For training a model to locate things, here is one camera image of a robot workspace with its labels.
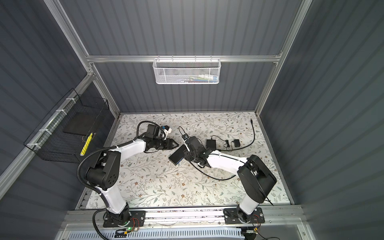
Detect long black cable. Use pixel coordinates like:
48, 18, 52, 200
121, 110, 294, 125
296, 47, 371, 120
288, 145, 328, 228
190, 119, 256, 182

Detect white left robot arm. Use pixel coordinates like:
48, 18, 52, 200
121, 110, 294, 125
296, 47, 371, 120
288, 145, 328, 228
77, 121, 179, 226

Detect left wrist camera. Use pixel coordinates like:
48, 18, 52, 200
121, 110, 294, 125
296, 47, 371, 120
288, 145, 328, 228
162, 126, 172, 139

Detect white wire mesh basket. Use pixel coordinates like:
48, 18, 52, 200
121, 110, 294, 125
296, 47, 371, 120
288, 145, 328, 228
153, 58, 222, 85

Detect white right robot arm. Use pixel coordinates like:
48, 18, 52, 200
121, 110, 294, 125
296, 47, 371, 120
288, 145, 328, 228
182, 134, 277, 223

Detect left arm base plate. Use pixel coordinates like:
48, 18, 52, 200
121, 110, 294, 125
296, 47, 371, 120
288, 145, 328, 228
103, 211, 146, 228

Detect black network switch box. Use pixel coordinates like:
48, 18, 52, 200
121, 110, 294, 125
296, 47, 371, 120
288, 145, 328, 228
168, 145, 187, 166

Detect items in white basket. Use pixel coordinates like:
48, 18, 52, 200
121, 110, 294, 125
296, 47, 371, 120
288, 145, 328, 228
177, 74, 219, 84

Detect yellow striped tool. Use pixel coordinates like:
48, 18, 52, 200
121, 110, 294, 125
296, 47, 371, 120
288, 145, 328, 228
80, 133, 94, 157

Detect long black power brick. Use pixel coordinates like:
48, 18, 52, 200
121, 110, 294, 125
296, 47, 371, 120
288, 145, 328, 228
206, 139, 217, 151

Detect black power adapter with cable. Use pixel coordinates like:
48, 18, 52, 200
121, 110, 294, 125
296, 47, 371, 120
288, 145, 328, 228
211, 135, 241, 149

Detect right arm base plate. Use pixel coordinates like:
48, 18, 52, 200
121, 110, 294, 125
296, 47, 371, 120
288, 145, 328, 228
223, 207, 265, 225

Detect black wire wall basket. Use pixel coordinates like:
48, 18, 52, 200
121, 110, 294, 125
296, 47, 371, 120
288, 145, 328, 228
24, 92, 114, 163

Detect white slotted cable duct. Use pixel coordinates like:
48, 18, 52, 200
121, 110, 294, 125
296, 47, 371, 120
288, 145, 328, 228
67, 227, 245, 240

